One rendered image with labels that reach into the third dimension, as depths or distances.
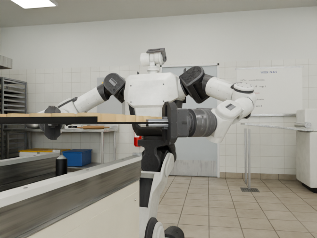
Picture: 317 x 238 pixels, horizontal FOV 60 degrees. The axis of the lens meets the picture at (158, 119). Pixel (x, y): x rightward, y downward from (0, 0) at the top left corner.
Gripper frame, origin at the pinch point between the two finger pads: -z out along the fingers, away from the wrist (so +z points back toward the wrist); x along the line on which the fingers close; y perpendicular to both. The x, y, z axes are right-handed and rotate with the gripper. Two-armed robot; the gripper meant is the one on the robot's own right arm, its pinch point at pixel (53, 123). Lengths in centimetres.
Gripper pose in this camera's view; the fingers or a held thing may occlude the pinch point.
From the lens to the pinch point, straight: 105.4
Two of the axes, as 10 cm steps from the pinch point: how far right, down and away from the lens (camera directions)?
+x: 0.0, -10.0, 0.2
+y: 9.0, 0.1, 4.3
